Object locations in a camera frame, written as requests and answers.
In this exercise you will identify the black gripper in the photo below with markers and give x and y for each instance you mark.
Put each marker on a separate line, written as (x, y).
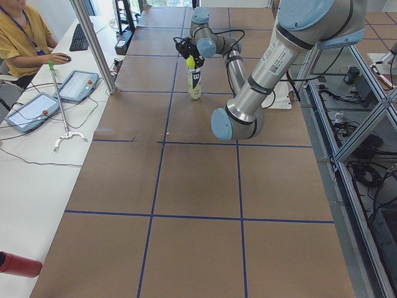
(194, 54)

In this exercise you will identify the yellow-green tennis ball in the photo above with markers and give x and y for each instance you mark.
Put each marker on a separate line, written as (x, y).
(190, 62)

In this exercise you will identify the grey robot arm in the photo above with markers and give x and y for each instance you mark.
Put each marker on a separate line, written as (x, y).
(300, 26)

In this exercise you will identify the clear tennis ball can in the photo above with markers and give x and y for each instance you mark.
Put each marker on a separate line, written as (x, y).
(194, 81)

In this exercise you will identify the black desktop box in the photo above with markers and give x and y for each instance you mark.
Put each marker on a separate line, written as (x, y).
(123, 42)

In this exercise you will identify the black keyboard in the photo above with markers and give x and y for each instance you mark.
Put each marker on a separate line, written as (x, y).
(79, 41)

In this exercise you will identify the far teach pendant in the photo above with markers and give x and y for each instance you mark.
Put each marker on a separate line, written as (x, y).
(78, 85)

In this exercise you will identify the teach pendant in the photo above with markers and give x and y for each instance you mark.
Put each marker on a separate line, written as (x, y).
(33, 113)
(78, 85)

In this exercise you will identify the grabber reacher tool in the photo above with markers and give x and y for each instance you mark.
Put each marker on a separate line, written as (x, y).
(68, 134)

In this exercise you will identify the near teach pendant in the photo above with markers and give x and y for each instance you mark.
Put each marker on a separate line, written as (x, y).
(33, 113)

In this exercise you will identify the person in yellow shirt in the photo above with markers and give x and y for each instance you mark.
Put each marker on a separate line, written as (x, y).
(26, 41)

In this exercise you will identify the red bottle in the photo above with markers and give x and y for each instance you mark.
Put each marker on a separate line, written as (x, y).
(19, 265)

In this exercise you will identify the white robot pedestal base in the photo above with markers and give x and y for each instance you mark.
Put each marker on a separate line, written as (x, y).
(280, 99)

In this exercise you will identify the aluminium frame post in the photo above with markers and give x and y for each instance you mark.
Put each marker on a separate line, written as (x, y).
(85, 22)

